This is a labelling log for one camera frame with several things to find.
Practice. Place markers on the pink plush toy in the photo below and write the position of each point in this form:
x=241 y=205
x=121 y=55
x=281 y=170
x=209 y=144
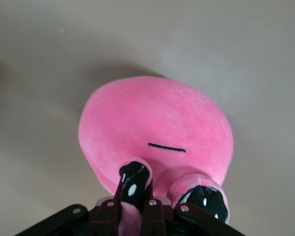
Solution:
x=150 y=118

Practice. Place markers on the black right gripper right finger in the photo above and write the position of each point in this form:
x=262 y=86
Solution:
x=155 y=218

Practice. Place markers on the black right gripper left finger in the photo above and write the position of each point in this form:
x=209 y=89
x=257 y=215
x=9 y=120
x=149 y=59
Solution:
x=105 y=218

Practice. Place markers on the brown table mat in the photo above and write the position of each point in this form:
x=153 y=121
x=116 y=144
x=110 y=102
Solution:
x=39 y=73

